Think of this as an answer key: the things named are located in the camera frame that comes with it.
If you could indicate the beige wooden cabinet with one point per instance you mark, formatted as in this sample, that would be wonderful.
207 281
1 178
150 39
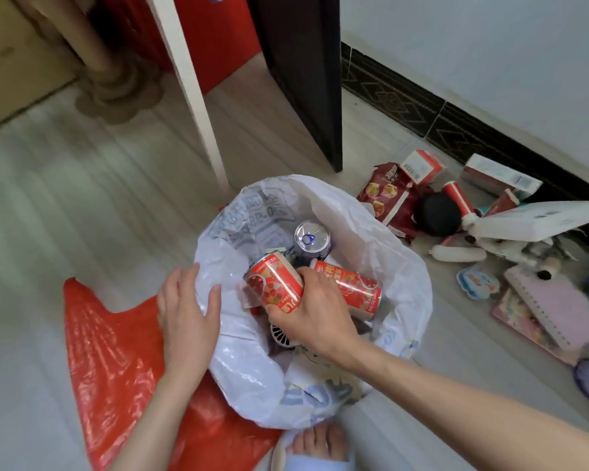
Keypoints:
14 58

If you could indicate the person's right hand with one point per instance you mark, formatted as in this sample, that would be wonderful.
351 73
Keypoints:
319 323

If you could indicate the blue cartoon small tin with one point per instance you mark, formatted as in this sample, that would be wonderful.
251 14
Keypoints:
477 283

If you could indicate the black round ball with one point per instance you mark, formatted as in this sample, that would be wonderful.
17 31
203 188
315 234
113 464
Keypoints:
438 214

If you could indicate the person's right forearm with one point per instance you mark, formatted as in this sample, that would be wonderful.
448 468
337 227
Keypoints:
471 416

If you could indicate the red snack bag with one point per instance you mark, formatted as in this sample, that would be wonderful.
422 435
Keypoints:
388 196

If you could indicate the red pink packet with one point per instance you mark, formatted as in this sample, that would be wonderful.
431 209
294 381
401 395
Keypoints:
520 318

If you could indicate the small red squeeze tube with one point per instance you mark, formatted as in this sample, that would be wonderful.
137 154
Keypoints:
501 203

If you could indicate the white pointed tip tube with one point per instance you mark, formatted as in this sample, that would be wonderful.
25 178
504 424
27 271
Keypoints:
459 253

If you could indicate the red plastic bag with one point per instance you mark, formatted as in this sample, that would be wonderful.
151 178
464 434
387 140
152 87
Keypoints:
118 362

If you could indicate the person's left hand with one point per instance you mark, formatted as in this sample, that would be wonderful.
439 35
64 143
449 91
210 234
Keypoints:
189 328

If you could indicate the person's left forearm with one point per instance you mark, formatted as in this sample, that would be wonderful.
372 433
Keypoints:
157 426

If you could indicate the white metal folding stand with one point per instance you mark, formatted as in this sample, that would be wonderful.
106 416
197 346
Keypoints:
191 93

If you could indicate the long white box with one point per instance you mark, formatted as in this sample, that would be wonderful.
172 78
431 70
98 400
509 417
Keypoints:
535 220

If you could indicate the red white small carton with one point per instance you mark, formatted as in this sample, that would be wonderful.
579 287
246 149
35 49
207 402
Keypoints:
422 166

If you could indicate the lavender left slipper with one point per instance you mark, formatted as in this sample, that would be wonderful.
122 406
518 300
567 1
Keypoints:
314 466

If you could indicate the red cardboard box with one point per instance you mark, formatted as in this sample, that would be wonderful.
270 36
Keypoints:
221 39

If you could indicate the cardboard cat scratching post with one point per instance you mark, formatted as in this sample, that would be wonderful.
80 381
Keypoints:
103 68

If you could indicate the pink spiral notebook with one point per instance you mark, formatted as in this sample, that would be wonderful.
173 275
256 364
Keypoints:
554 309

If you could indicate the small cream dark-tipped bottle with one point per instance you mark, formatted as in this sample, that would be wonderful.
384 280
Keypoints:
549 269

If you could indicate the white printed plastic bag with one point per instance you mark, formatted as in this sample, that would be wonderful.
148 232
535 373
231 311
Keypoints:
397 289

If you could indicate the red tube white cap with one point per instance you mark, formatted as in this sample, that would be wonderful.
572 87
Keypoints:
459 201

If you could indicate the chrome black round mini fan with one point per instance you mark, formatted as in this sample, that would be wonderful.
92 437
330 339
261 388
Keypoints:
281 336

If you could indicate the white green barcode box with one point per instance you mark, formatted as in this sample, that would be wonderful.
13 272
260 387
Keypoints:
500 176

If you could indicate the black leaning board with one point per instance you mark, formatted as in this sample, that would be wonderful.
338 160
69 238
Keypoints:
299 68

